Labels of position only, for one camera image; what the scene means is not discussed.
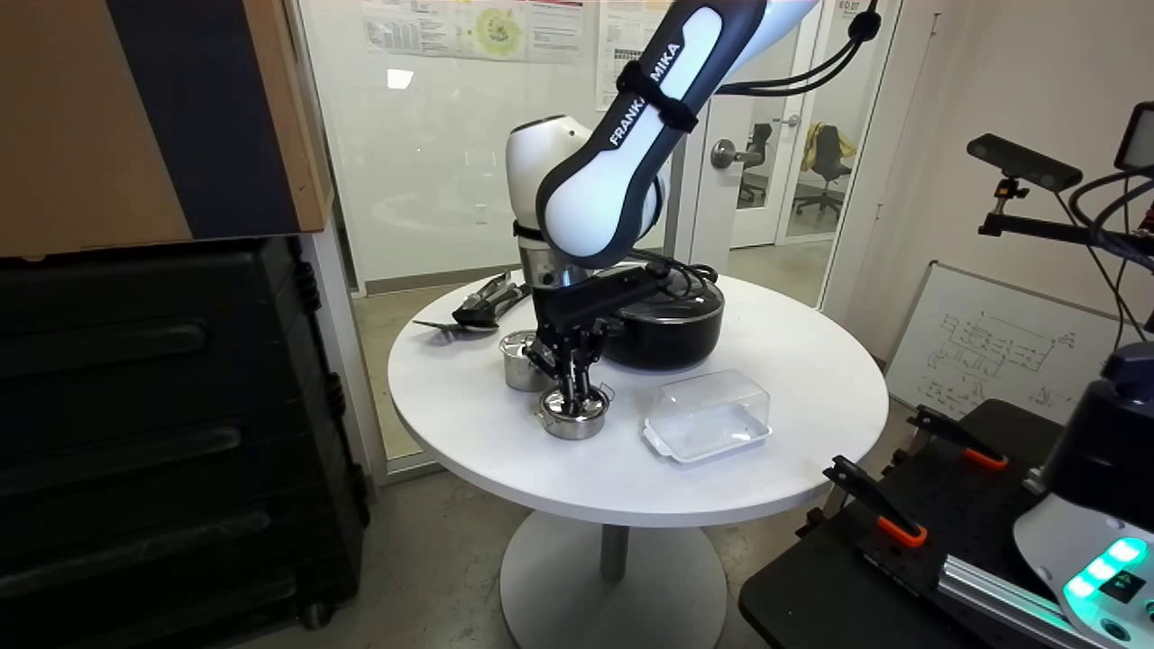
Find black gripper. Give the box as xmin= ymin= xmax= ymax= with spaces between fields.
xmin=527 ymin=266 xmax=661 ymax=408

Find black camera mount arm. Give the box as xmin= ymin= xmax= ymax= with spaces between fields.
xmin=974 ymin=176 xmax=1154 ymax=264

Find black clamp with orange handle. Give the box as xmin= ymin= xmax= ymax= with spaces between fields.
xmin=819 ymin=451 xmax=934 ymax=559
xmin=905 ymin=401 xmax=1012 ymax=475

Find white glass door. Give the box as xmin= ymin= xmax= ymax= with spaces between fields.
xmin=688 ymin=0 xmax=838 ymax=259

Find dark device with screen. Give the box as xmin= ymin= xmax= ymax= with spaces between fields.
xmin=1112 ymin=96 xmax=1154 ymax=182

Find black perforated workbench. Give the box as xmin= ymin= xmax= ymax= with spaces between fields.
xmin=737 ymin=395 xmax=1154 ymax=649

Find small steel pot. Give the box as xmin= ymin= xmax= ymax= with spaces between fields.
xmin=493 ymin=330 xmax=560 ymax=396

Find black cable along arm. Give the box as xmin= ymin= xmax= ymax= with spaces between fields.
xmin=716 ymin=3 xmax=888 ymax=100

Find brown cardboard box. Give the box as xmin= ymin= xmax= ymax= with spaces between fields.
xmin=0 ymin=0 xmax=334 ymax=264

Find black office chair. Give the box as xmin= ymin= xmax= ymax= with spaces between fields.
xmin=792 ymin=122 xmax=857 ymax=224
xmin=733 ymin=119 xmax=778 ymax=211

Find white whiteboard with drawings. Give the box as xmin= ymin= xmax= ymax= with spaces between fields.
xmin=882 ymin=259 xmax=1130 ymax=428

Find clear plastic container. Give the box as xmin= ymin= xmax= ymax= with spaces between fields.
xmin=640 ymin=367 xmax=778 ymax=468

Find black stereo camera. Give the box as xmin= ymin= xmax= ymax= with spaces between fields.
xmin=964 ymin=129 xmax=1084 ymax=199

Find large black pot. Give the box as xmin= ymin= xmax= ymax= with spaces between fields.
xmin=593 ymin=264 xmax=727 ymax=374

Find paper poster with green circle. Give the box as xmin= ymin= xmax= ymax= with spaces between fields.
xmin=463 ymin=0 xmax=535 ymax=64

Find white table pedestal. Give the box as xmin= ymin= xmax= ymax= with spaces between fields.
xmin=493 ymin=507 xmax=733 ymax=649

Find glass lid with black knob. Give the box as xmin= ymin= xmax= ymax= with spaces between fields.
xmin=610 ymin=266 xmax=726 ymax=326

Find aluminium profile rail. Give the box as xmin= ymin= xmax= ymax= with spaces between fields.
xmin=934 ymin=553 xmax=1089 ymax=649

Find large black equipment case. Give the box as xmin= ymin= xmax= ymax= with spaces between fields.
xmin=0 ymin=232 xmax=373 ymax=649

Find black hanging cables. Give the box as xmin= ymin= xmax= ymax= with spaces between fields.
xmin=1063 ymin=167 xmax=1154 ymax=355

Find small metal cup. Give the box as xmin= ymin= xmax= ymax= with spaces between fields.
xmin=535 ymin=378 xmax=616 ymax=443

